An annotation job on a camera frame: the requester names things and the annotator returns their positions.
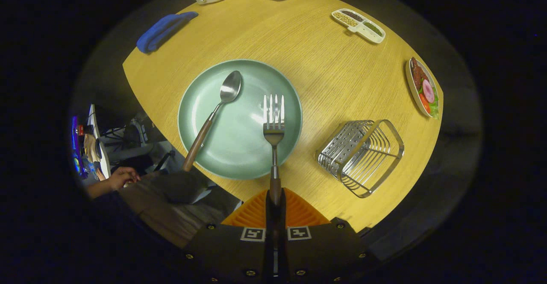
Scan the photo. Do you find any black backdrop cloth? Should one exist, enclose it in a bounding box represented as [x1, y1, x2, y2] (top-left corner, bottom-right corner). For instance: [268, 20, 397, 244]
[355, 0, 484, 263]

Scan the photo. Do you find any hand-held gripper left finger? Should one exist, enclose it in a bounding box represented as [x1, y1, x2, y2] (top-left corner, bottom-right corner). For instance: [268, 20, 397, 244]
[182, 189, 274, 284]

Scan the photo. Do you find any green round plate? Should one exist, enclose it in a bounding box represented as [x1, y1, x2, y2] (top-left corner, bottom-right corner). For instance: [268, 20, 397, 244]
[177, 59, 303, 180]

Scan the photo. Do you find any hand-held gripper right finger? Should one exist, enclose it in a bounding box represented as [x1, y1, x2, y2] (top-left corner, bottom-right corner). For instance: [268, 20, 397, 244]
[276, 188, 372, 284]

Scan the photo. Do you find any white plate of food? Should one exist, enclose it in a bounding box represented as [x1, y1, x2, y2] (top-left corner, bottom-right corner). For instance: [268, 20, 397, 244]
[405, 57, 441, 119]

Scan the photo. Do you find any white divided bean dish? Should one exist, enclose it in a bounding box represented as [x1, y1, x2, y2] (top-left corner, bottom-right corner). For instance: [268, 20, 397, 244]
[332, 8, 386, 44]

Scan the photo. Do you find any metal wire basket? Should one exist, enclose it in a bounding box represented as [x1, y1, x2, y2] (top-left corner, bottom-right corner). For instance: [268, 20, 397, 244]
[317, 120, 405, 198]

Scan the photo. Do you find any white side desk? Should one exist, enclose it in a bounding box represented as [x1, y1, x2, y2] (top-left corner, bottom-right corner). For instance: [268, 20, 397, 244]
[88, 104, 112, 178]

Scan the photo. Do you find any computer monitor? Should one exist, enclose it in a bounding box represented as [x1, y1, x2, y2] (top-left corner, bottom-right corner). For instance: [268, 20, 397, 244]
[72, 115, 86, 178]

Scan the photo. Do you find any blue folded cloth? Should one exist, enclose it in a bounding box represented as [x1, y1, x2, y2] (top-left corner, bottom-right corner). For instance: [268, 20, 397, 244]
[136, 12, 199, 54]

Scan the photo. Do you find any wooden-handled metal fork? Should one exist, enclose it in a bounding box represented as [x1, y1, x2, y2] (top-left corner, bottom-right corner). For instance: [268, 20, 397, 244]
[262, 94, 286, 208]

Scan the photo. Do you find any wooden-handled metal spoon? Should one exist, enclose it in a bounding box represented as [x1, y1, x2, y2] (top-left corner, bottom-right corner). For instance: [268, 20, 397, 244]
[182, 70, 242, 172]

